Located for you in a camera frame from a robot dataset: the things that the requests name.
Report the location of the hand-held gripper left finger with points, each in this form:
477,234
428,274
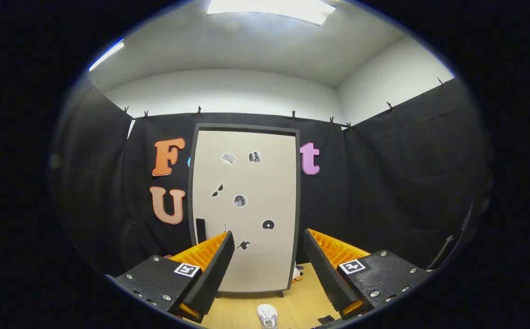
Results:
214,278

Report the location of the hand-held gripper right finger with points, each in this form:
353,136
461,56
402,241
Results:
324,274

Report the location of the dark grey shoe cabinet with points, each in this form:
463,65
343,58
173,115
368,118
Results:
246,127

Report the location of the black backdrop cloth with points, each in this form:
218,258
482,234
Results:
384,183

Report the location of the ceiling light strip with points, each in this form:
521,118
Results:
107,55

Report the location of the ceiling light panel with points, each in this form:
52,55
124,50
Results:
269,9

